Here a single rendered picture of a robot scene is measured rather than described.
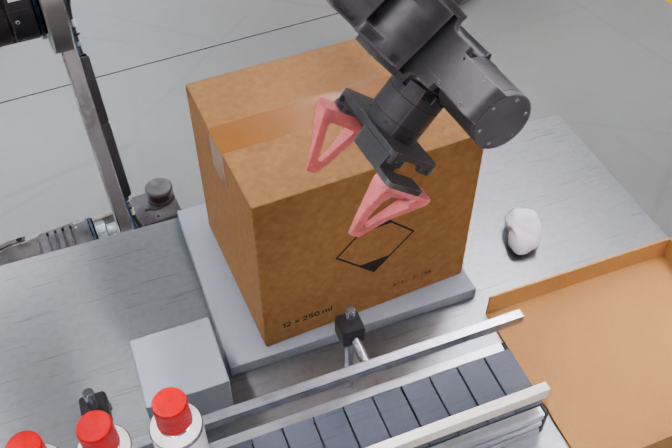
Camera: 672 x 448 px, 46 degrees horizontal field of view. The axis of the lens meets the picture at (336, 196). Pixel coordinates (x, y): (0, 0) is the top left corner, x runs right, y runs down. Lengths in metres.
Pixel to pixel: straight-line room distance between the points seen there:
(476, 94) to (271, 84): 0.41
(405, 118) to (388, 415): 0.40
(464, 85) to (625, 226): 0.68
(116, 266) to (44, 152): 1.54
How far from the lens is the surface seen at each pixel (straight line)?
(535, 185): 1.33
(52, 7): 1.17
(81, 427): 0.78
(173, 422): 0.77
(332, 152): 0.82
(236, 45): 3.05
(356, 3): 0.65
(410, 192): 0.73
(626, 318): 1.18
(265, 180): 0.89
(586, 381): 1.11
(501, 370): 1.03
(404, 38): 0.67
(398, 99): 0.73
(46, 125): 2.83
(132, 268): 1.21
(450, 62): 0.68
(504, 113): 0.68
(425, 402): 1.00
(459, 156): 0.96
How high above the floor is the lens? 1.74
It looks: 46 degrees down
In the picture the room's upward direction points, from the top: straight up
